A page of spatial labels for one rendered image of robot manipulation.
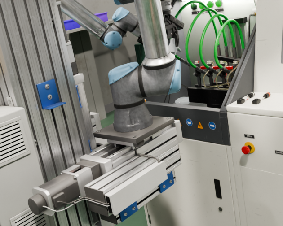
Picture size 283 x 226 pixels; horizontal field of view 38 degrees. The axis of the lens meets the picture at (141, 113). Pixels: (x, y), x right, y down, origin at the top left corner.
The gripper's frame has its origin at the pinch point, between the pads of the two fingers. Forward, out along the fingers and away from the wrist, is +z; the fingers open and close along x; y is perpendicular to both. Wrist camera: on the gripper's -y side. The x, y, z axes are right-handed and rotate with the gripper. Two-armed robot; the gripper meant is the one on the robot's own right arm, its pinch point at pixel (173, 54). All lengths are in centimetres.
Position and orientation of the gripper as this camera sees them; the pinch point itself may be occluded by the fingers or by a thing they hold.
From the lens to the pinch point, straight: 188.0
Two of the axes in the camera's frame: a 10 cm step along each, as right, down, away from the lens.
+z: 1.8, 9.4, 2.8
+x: 6.8, 0.9, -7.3
